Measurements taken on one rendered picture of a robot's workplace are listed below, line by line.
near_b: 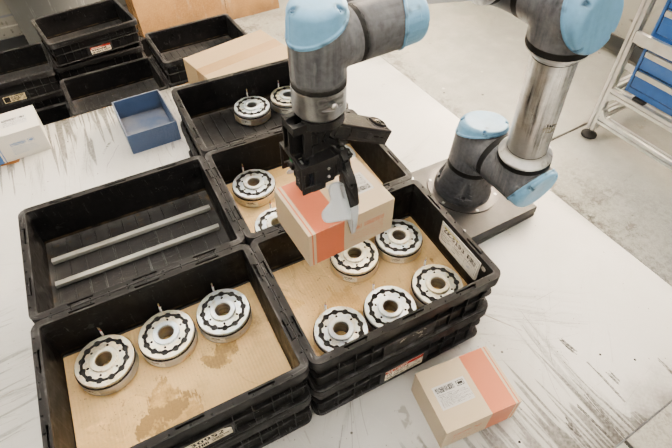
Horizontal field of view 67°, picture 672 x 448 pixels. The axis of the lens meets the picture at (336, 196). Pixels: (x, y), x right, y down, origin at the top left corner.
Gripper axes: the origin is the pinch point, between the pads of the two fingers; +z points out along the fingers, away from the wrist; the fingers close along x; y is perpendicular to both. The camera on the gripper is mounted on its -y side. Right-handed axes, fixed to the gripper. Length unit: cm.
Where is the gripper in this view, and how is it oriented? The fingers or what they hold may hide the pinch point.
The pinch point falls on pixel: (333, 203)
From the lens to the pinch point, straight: 84.8
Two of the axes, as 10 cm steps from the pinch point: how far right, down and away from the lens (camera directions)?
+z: 0.1, 7.0, 7.2
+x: 5.1, 6.1, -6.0
